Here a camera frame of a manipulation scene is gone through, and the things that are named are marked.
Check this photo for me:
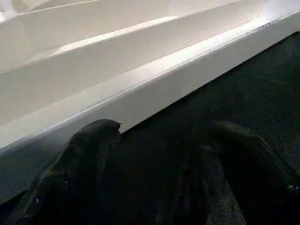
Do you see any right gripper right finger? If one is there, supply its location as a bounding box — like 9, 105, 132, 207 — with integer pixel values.
205, 120, 300, 225

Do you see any black mat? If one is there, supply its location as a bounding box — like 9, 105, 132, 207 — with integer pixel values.
0, 32, 300, 225

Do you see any white plastic table top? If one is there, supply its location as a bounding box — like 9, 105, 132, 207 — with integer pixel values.
0, 0, 300, 207

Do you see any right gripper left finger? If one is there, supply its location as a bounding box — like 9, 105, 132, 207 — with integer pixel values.
2, 119, 123, 225

